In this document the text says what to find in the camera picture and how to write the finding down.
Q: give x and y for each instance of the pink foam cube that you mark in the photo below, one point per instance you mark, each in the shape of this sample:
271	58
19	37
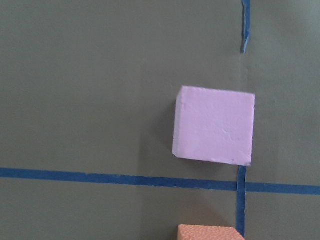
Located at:
214	126

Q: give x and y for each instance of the orange foam cube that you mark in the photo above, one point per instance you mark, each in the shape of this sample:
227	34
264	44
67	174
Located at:
203	232

